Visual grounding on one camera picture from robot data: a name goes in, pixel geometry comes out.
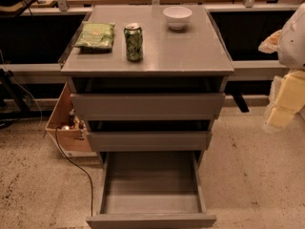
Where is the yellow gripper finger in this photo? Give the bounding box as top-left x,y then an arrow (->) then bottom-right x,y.
266,71 -> 305,129
258,30 -> 281,53

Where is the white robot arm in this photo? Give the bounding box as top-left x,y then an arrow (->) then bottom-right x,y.
258,3 -> 305,133

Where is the wooden box on floor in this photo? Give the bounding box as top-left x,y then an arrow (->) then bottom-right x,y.
46,84 -> 93,156

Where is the green chip bag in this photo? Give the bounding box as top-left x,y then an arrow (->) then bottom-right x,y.
74,22 -> 115,50

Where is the grey drawer cabinet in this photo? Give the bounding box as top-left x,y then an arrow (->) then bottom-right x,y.
60,5 -> 235,164

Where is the grey drawer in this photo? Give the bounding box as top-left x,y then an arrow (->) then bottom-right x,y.
88,120 -> 212,152
87,152 -> 216,229
69,76 -> 227,121

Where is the grey top drawer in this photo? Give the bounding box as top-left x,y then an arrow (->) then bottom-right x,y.
69,76 -> 227,121

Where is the white bowl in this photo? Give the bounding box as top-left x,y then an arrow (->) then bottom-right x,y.
163,6 -> 193,30

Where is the grey bottom drawer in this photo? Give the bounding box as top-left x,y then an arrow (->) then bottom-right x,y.
87,152 -> 216,229

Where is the grey middle drawer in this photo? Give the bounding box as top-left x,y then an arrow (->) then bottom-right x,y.
88,120 -> 212,152

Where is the black floor cable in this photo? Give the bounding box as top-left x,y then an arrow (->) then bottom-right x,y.
54,126 -> 95,218

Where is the green soda can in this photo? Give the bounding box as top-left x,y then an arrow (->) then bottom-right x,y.
124,23 -> 143,61

